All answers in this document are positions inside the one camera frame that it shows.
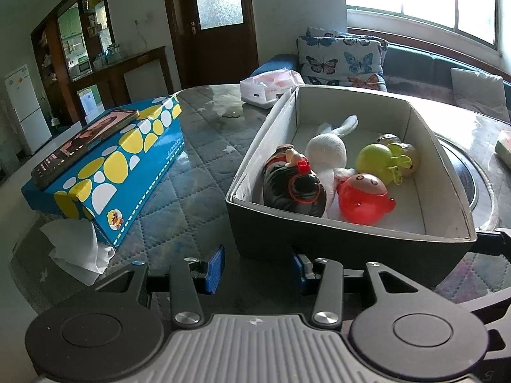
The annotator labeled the white cushion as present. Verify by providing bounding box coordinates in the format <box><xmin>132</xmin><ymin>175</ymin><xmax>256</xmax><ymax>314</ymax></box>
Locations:
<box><xmin>450</xmin><ymin>67</ymin><xmax>509</xmax><ymax>112</ymax></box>

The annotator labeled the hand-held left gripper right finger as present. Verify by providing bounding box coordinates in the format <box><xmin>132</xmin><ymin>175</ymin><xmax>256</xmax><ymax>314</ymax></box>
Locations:
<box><xmin>291</xmin><ymin>253</ymin><xmax>436</xmax><ymax>329</ymax></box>

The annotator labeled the tissue pack in pink bag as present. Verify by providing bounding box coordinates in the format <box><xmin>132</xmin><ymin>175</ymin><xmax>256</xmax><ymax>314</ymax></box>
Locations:
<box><xmin>240</xmin><ymin>70</ymin><xmax>309</xmax><ymax>109</ymax></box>

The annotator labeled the white pink tissue pack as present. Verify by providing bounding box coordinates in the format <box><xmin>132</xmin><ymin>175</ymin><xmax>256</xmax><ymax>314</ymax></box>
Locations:
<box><xmin>494</xmin><ymin>130</ymin><xmax>511</xmax><ymax>168</ymax></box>

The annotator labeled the red pig toy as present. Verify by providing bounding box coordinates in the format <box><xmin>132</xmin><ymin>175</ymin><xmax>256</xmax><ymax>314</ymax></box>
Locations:
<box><xmin>336</xmin><ymin>173</ymin><xmax>397</xmax><ymax>224</ymax></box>

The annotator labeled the black and red figure toy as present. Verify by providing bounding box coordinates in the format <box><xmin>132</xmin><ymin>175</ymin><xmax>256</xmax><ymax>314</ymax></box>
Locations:
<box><xmin>261</xmin><ymin>145</ymin><xmax>328</xmax><ymax>218</ymax></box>

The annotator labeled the green alien toy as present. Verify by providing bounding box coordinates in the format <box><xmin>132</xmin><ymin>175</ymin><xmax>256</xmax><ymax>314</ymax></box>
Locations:
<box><xmin>355</xmin><ymin>142</ymin><xmax>412</xmax><ymax>186</ymax></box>

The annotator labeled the tan figure toy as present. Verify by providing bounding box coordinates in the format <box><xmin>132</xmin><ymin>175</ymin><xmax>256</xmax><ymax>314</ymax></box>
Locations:
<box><xmin>375</xmin><ymin>133</ymin><xmax>421</xmax><ymax>177</ymax></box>

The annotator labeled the white printed board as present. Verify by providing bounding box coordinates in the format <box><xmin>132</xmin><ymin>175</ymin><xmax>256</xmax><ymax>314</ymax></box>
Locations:
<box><xmin>76</xmin><ymin>84</ymin><xmax>105</xmax><ymax>122</ymax></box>

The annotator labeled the white refrigerator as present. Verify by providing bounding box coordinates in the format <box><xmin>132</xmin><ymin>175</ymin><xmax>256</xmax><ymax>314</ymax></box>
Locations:
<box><xmin>4</xmin><ymin>64</ymin><xmax>52</xmax><ymax>156</ymax></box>

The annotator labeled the butterfly print pillow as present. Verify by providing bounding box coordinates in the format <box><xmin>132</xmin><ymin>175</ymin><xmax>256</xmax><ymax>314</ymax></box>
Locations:
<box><xmin>305</xmin><ymin>26</ymin><xmax>388</xmax><ymax>49</ymax></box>
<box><xmin>297</xmin><ymin>36</ymin><xmax>388</xmax><ymax>92</ymax></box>

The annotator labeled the smartphone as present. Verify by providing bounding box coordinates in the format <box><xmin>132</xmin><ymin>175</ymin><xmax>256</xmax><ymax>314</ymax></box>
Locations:
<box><xmin>31</xmin><ymin>109</ymin><xmax>140</xmax><ymax>189</ymax></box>

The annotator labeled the wooden display cabinet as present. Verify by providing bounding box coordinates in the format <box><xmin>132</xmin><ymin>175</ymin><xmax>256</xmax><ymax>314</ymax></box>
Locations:
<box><xmin>30</xmin><ymin>0</ymin><xmax>116</xmax><ymax>108</ymax></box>

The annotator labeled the wooden sideboard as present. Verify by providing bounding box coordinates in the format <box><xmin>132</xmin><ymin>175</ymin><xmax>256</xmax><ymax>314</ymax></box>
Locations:
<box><xmin>66</xmin><ymin>46</ymin><xmax>174</xmax><ymax>124</ymax></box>

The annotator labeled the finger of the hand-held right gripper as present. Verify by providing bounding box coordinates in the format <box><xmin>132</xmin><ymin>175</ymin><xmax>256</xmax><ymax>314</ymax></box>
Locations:
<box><xmin>475</xmin><ymin>227</ymin><xmax>511</xmax><ymax>256</ymax></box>

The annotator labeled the white tissue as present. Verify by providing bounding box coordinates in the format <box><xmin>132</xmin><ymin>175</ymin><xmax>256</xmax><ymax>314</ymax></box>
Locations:
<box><xmin>39</xmin><ymin>219</ymin><xmax>114</xmax><ymax>287</ymax></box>

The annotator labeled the teal sofa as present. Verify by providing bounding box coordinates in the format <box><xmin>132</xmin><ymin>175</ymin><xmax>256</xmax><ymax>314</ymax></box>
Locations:
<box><xmin>251</xmin><ymin>42</ymin><xmax>511</xmax><ymax>112</ymax></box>

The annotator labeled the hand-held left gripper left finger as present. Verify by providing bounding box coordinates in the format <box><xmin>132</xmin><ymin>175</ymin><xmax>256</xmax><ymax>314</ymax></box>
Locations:
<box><xmin>94</xmin><ymin>245</ymin><xmax>226</xmax><ymax>328</ymax></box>

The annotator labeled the glass turntable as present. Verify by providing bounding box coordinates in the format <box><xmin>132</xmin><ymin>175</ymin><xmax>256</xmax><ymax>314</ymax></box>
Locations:
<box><xmin>433</xmin><ymin>133</ymin><xmax>498</xmax><ymax>230</ymax></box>

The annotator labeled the grey cardboard box white inside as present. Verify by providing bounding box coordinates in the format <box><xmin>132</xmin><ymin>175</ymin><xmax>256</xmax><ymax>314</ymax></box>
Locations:
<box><xmin>225</xmin><ymin>85</ymin><xmax>478</xmax><ymax>288</ymax></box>

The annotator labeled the wooden door with glass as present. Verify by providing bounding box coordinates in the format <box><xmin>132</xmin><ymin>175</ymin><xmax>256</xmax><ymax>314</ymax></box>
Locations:
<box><xmin>160</xmin><ymin>0</ymin><xmax>260</xmax><ymax>88</ymax></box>

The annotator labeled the blue spotted tissue box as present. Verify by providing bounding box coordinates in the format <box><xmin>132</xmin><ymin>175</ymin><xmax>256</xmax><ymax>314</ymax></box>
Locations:
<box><xmin>22</xmin><ymin>95</ymin><xmax>185</xmax><ymax>248</ymax></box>

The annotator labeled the white rabbit plush toy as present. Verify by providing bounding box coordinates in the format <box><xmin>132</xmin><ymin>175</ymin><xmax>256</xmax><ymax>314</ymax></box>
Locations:
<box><xmin>304</xmin><ymin>115</ymin><xmax>360</xmax><ymax>220</ymax></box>

